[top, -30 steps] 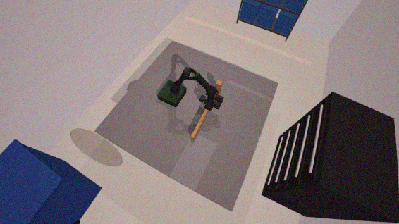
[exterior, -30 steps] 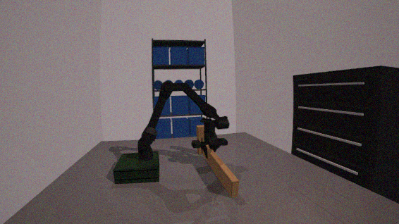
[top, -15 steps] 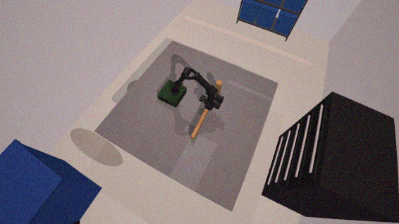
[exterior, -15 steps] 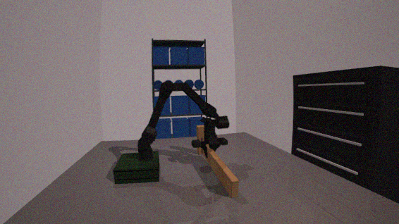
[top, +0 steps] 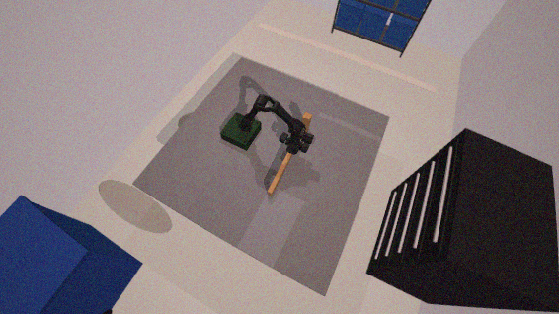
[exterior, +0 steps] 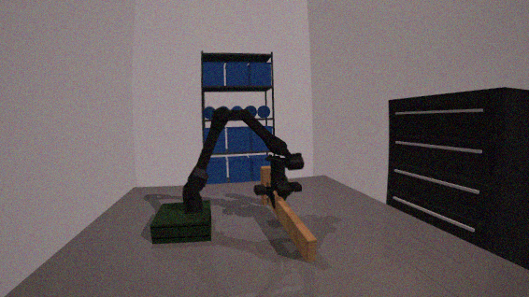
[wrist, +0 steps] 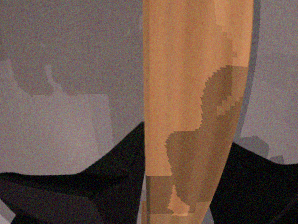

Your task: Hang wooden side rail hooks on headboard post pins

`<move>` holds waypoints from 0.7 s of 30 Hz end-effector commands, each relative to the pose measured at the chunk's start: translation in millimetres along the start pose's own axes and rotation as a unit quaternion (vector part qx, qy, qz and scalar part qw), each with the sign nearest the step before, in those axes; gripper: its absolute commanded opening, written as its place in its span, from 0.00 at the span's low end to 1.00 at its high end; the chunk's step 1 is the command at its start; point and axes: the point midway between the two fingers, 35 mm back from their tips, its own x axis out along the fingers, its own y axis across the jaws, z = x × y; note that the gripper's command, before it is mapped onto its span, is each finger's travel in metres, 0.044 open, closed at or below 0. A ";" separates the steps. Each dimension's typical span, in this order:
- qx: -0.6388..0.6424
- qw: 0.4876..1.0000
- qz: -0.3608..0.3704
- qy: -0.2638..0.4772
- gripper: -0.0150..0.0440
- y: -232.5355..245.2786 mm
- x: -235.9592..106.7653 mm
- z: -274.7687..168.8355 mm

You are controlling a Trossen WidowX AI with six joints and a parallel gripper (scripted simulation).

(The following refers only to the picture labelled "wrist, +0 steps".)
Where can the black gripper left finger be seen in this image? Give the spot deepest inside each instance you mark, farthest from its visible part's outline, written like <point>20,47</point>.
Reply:
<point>108,192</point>

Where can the wooden board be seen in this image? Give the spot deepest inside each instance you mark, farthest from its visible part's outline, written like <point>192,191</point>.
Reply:
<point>196,58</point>

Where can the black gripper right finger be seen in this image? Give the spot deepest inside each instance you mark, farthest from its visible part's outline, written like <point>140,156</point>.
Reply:
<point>253,190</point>

